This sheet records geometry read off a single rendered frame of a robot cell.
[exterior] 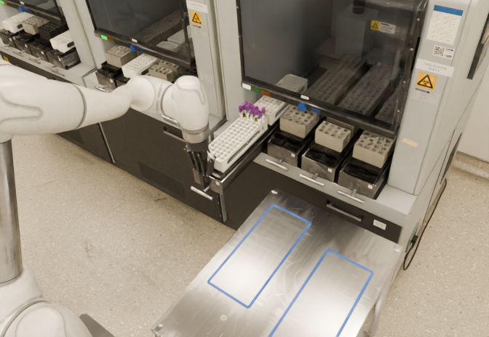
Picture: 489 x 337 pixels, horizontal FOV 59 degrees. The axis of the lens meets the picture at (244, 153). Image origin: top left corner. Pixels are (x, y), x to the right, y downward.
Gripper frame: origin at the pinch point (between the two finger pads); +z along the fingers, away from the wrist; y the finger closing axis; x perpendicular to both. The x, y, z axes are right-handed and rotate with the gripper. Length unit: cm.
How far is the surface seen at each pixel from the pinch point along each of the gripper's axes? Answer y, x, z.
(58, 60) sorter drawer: 123, -28, 2
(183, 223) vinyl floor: 46, -23, 80
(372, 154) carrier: -47, -36, -7
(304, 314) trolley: -55, 26, -2
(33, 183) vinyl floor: 148, 5, 80
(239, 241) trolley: -27.3, 16.3, -2.1
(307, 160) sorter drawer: -26.2, -28.2, 0.2
